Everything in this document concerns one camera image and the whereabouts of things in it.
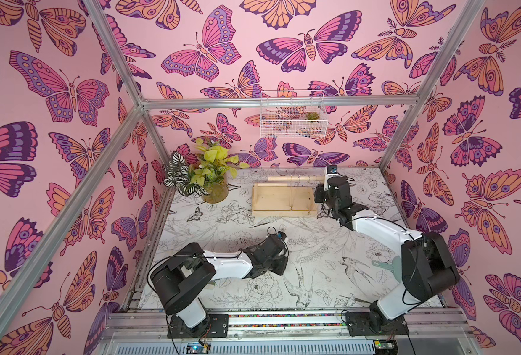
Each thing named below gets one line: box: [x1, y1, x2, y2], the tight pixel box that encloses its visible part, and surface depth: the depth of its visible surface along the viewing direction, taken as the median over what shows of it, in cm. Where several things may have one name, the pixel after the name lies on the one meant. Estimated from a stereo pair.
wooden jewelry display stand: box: [251, 176, 325, 218], surface depth 102 cm
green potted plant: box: [163, 137, 251, 204], surface depth 93 cm
